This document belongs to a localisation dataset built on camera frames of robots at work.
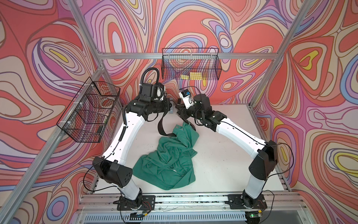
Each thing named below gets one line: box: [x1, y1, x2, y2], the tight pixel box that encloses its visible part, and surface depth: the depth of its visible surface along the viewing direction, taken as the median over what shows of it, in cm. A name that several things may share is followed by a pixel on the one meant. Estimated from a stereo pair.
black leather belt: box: [157, 112, 197, 137], surface depth 72 cm
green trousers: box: [132, 121, 200, 191], surface depth 85 cm
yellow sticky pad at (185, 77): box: [179, 74, 190, 80], surface depth 85 cm
